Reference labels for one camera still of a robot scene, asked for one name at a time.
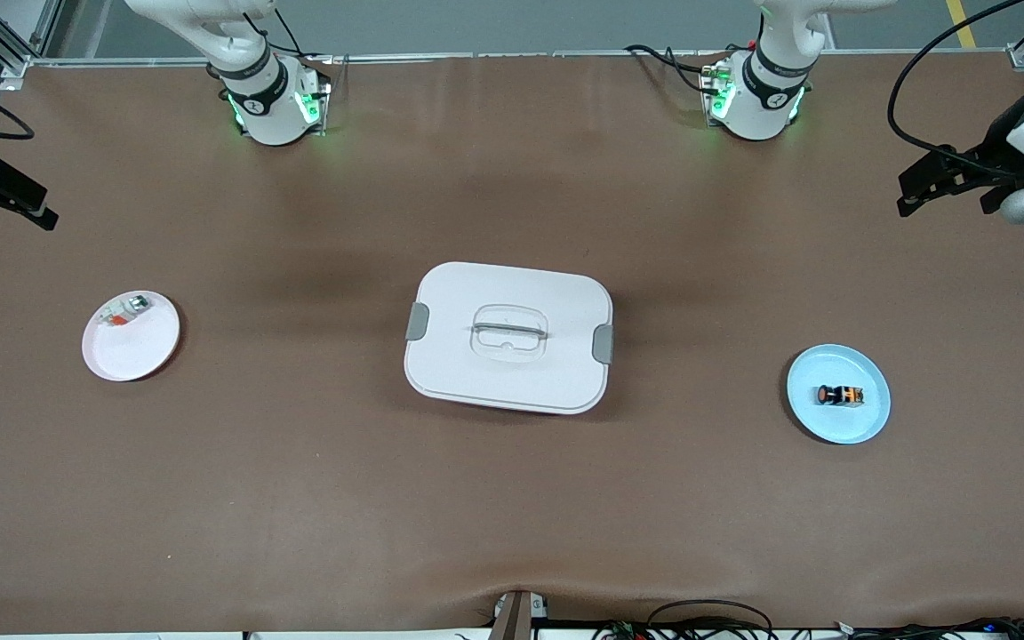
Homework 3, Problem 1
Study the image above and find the black cable bundle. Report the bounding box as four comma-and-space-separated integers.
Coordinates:
832, 617, 1024, 640

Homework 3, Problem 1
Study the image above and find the brown metal clamp bracket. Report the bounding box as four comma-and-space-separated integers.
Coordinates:
490, 589, 550, 640

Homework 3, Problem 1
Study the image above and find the small white orange connector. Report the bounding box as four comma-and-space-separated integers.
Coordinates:
99, 296, 153, 328

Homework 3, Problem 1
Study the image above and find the black looped cable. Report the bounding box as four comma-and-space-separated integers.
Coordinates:
645, 599, 776, 640

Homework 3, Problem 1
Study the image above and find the pink round plate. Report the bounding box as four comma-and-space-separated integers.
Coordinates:
82, 290, 181, 383

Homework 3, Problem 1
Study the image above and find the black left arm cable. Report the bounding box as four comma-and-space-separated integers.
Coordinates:
886, 0, 1024, 170

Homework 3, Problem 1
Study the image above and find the black left base cable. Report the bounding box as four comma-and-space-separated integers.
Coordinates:
623, 43, 748, 94

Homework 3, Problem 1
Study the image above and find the white lidded storage box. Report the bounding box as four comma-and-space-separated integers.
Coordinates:
403, 260, 615, 416

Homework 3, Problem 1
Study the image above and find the metal table edge rail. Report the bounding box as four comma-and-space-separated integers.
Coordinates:
28, 49, 1011, 68

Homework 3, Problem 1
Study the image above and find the black base cable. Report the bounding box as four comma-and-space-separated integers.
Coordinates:
241, 0, 328, 63
623, 43, 748, 94

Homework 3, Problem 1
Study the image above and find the light blue round plate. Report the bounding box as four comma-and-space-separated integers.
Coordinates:
786, 344, 892, 445

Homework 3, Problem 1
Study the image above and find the black right base cable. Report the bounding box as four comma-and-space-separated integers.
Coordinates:
241, 0, 328, 63

